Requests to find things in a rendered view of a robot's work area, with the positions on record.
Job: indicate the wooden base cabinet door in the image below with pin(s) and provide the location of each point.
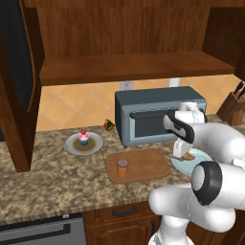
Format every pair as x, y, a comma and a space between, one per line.
118, 233
217, 237

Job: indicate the orange jam jar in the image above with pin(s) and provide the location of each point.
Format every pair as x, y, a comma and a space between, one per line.
122, 168

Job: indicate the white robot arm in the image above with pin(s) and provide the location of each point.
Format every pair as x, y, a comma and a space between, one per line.
220, 143

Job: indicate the dark wooden cabinet door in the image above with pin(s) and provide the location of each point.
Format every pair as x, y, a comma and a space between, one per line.
19, 83

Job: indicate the brown wooden cutting board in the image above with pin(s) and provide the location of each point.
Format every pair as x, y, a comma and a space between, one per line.
146, 164

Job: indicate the light blue round plate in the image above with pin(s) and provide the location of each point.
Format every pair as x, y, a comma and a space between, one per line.
199, 157

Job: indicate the open wooden wall cabinet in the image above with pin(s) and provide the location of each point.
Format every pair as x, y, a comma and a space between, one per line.
134, 41

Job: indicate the wooden drawer front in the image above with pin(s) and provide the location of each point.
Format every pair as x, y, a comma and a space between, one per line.
99, 213

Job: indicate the grey dishwasher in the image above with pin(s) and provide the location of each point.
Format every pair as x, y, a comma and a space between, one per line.
41, 231

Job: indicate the brown pastry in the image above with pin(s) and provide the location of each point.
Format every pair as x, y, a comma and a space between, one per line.
189, 156

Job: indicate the wooden knife block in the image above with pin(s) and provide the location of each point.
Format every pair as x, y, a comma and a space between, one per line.
232, 110

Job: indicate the white wall outlet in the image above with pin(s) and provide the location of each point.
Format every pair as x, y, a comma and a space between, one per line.
174, 82
126, 85

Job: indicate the pink cupcake with cherry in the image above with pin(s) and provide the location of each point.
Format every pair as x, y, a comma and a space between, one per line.
84, 138

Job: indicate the grey round plate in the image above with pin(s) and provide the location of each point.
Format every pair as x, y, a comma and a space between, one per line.
94, 145

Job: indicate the orange fruit with green leaves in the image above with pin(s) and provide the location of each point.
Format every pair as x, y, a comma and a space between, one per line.
108, 125

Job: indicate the blue-grey toaster oven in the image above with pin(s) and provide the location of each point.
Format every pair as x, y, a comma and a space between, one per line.
150, 100

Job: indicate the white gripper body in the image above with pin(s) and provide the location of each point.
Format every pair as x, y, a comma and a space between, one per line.
180, 147

